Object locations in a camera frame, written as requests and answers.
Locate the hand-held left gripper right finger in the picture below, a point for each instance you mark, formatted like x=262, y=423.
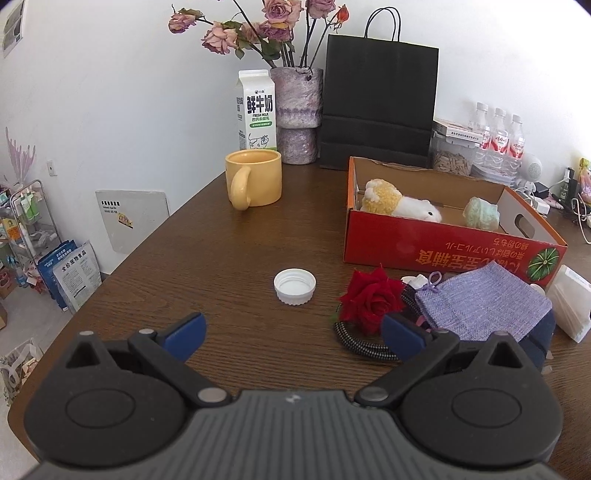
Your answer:
x=401, y=334

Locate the purple fabric pouch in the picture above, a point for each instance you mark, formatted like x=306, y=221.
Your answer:
x=480, y=304

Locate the clear seed jar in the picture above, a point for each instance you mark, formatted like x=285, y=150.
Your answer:
x=452, y=152

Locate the black power adapter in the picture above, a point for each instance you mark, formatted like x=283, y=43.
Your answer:
x=541, y=189

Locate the white pet food bag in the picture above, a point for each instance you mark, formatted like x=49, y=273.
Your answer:
x=78, y=284

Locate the metal storage rack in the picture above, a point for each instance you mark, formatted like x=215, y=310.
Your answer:
x=32, y=217

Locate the white tissue packet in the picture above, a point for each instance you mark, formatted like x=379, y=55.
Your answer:
x=572, y=304

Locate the white wall socket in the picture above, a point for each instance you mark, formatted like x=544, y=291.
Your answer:
x=51, y=167

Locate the blue pet food bag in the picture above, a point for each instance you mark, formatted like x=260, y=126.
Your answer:
x=55, y=272

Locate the black paper bag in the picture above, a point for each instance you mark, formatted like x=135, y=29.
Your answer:
x=378, y=101

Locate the white and yellow plush hamster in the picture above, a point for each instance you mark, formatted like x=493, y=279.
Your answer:
x=400, y=203

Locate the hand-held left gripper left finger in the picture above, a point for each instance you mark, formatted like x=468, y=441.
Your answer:
x=187, y=334

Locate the navy zip case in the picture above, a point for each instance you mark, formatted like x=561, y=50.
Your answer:
x=542, y=334

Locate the light green crumpled cloth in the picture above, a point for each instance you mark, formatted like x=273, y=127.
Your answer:
x=482, y=213

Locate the white wall panel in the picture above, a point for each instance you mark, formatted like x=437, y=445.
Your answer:
x=131, y=226

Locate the white robot speaker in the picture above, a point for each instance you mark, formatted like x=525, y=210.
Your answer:
x=533, y=168

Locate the yellow snack packet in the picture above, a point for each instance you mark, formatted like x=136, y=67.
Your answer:
x=584, y=177

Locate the red artificial rose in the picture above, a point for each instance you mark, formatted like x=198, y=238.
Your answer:
x=371, y=300

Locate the yellow ceramic mug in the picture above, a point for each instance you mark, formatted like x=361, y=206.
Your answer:
x=258, y=177

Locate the wide white ribbed lid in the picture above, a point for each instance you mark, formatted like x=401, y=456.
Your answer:
x=294, y=286

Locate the small pink case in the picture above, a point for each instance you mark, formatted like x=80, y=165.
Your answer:
x=556, y=203

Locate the wall photo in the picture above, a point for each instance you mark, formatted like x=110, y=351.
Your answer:
x=11, y=25

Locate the tote bag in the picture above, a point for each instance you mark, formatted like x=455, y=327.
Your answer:
x=16, y=369

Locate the white charger block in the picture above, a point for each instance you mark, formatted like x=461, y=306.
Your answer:
x=538, y=205

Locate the dried rose bouquet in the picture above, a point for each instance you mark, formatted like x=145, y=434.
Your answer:
x=272, y=27

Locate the small white plastic piece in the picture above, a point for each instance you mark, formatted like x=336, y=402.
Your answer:
x=415, y=279

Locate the white milk carton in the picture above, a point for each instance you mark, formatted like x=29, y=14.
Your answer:
x=256, y=110

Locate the red cardboard box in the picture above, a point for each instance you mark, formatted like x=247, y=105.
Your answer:
x=438, y=258

